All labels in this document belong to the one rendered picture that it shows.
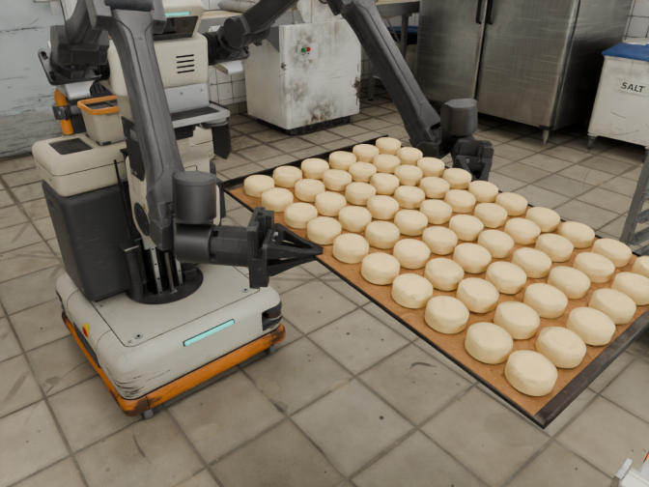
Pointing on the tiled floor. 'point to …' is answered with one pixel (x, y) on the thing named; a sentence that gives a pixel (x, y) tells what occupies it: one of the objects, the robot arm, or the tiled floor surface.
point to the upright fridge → (519, 56)
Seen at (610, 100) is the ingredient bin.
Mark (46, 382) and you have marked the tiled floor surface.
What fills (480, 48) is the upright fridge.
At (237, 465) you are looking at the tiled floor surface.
